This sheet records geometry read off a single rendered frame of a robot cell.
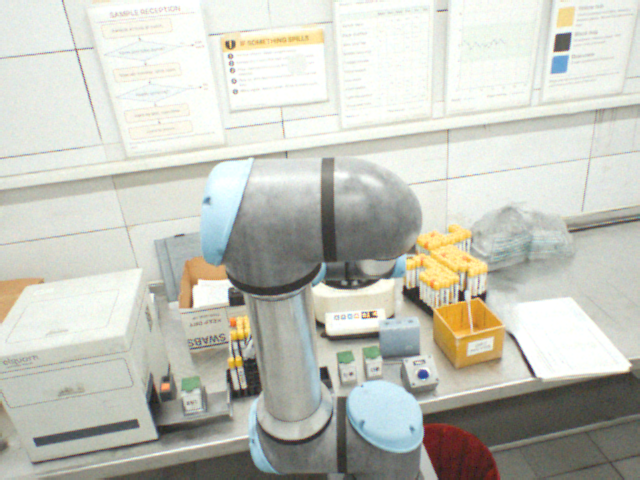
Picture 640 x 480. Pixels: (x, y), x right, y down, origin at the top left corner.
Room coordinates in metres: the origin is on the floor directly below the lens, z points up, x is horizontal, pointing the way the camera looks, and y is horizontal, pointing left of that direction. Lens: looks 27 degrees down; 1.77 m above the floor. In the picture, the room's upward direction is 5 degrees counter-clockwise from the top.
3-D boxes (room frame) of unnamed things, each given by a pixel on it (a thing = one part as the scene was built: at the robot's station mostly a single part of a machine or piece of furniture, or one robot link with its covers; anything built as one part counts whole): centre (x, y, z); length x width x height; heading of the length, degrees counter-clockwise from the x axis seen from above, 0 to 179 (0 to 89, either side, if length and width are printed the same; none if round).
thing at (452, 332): (1.06, -0.33, 0.93); 0.13 x 0.13 x 0.10; 13
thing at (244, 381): (1.01, 0.20, 0.93); 0.17 x 0.09 x 0.11; 98
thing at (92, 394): (0.96, 0.56, 1.03); 0.31 x 0.27 x 0.30; 98
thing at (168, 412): (0.90, 0.36, 0.92); 0.21 x 0.07 x 0.05; 98
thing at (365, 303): (1.29, -0.06, 0.94); 0.30 x 0.24 x 0.12; 179
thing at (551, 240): (1.53, -0.73, 0.94); 0.20 x 0.17 x 0.14; 81
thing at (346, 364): (0.99, -0.02, 0.91); 0.05 x 0.04 x 0.07; 8
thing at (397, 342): (1.06, -0.16, 0.92); 0.10 x 0.07 x 0.10; 90
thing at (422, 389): (0.95, -0.18, 0.92); 0.13 x 0.07 x 0.08; 8
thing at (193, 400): (0.90, 0.34, 0.95); 0.05 x 0.04 x 0.06; 8
